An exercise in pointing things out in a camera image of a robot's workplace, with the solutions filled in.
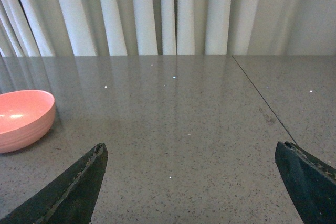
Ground white pleated curtain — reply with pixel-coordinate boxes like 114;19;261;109
1;0;335;57

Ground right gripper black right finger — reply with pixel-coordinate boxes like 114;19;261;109
275;142;335;223

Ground pink plastic bowl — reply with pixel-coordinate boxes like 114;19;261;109
1;90;56;154

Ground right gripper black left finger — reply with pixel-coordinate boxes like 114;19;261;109
1;143;108;223

